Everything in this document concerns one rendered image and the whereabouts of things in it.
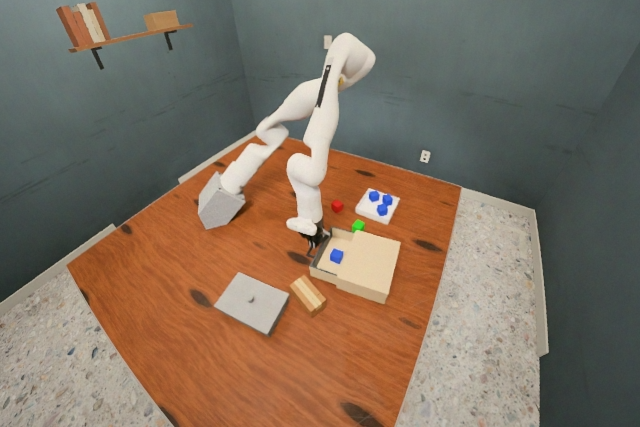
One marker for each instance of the small red block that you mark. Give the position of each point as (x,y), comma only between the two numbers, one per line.
(337,206)

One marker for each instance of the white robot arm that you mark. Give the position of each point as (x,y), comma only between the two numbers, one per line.
(347,55)

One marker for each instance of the grey square sheet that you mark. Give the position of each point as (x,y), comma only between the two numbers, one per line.
(261,312)

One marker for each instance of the green block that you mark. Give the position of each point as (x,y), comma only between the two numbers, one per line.
(358,225)

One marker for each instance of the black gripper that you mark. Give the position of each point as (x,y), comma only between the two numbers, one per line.
(320,229)

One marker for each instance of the tan cardboard box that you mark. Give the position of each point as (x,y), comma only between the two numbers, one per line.
(308,296)

